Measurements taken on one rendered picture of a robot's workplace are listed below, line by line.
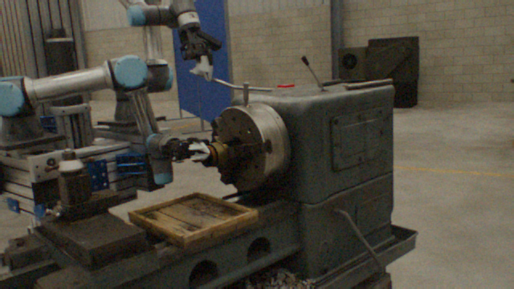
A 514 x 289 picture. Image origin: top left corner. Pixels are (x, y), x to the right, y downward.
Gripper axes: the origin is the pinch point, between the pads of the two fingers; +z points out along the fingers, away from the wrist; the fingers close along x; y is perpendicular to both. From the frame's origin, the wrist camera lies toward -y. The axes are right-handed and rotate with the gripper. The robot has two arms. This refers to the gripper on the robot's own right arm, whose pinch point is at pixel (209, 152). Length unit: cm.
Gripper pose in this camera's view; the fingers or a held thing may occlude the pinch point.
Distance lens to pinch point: 159.8
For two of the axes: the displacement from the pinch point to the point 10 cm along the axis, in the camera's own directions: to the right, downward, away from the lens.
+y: -7.6, 1.8, -6.3
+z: 6.5, 1.1, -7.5
